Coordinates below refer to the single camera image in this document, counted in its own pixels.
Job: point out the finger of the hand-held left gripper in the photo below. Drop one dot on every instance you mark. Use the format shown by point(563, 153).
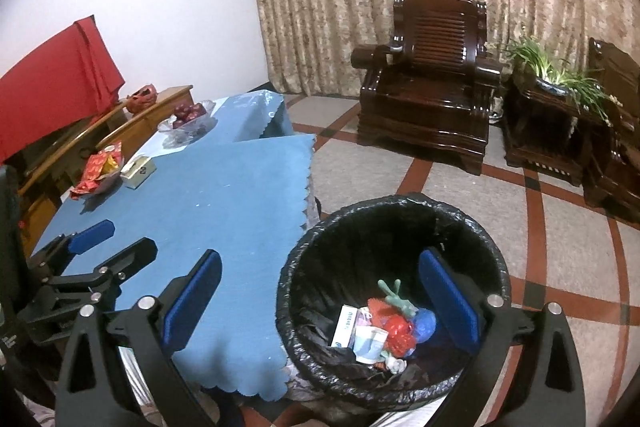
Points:
point(130, 257)
point(90, 232)

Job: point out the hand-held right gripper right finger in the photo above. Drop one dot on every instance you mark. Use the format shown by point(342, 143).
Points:
point(447, 302)

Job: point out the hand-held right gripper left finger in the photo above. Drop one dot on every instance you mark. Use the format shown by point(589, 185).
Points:
point(195, 302)

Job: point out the blue plastic bag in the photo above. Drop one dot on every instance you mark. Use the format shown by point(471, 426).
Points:
point(425, 324)

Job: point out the green rubber glove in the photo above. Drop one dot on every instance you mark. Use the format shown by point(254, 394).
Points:
point(397, 299)

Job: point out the red plastic bag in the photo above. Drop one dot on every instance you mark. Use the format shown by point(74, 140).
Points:
point(399, 334)

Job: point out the orange foam net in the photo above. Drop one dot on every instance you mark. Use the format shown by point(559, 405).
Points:
point(379, 308)

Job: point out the white tissue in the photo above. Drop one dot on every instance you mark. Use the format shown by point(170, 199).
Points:
point(393, 363)

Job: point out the white blue printed cup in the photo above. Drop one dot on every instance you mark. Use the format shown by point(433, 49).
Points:
point(370, 344)

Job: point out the black lined waste bin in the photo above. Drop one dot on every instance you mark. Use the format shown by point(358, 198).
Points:
point(360, 247)

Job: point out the small white blue box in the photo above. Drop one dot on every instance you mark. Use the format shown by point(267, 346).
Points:
point(344, 327)

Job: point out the glass snack dish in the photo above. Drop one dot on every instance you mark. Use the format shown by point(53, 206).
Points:
point(107, 182)

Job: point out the pile of red snack packets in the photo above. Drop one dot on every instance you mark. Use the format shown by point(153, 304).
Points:
point(97, 169)

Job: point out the beige tissue box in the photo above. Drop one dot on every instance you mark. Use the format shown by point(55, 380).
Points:
point(139, 174)

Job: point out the glass fruit bowl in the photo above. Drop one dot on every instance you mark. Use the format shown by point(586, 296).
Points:
point(187, 134)

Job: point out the red bag on cabinet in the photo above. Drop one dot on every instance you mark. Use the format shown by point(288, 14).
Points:
point(142, 99)

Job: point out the red cloth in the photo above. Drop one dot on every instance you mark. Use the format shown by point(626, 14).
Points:
point(55, 82)

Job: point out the pile of red apples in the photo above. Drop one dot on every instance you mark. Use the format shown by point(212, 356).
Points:
point(190, 113)

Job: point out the light blue tablecloth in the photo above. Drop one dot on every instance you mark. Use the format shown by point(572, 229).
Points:
point(250, 117)

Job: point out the dark wooden side table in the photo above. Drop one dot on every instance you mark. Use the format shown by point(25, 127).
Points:
point(540, 137)

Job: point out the dark wooden armchair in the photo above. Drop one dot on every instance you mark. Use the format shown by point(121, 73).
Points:
point(615, 147)
point(425, 97)

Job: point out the potted green plant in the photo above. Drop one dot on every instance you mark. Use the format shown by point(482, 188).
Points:
point(550, 67)

